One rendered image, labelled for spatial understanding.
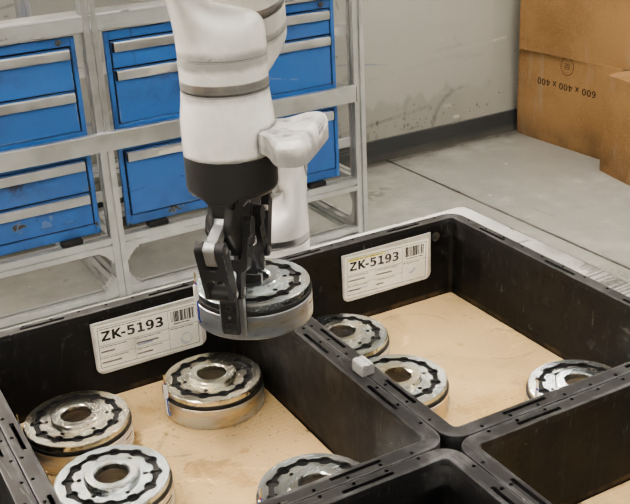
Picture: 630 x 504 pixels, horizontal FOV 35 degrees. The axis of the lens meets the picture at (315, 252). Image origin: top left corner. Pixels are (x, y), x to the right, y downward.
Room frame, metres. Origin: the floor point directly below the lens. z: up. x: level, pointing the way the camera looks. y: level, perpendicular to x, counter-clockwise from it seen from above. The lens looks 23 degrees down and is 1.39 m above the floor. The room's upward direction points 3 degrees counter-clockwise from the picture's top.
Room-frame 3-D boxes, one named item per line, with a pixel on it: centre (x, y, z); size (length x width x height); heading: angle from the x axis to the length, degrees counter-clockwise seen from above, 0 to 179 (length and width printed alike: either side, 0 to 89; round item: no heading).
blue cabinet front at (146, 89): (2.89, 0.22, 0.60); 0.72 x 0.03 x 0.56; 119
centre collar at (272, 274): (0.81, 0.06, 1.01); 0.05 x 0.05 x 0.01
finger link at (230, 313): (0.74, 0.07, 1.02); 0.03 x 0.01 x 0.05; 164
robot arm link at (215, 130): (0.77, 0.05, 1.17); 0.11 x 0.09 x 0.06; 74
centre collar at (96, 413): (0.84, 0.24, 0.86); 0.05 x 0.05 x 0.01
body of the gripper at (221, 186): (0.78, 0.06, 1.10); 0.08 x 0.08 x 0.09
